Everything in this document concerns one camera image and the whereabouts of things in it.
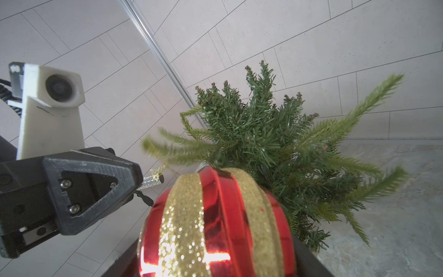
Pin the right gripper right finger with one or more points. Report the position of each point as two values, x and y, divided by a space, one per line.
307 264

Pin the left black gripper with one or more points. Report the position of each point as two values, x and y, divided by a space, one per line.
84 186

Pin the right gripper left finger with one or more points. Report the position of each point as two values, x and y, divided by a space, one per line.
126 265

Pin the red gold striped ornament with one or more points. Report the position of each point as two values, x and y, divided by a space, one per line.
216 223

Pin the small green christmas tree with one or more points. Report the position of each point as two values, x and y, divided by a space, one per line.
285 150

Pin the glitter microphone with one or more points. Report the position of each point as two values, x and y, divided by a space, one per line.
152 181

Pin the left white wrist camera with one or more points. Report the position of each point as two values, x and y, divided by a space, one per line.
49 99

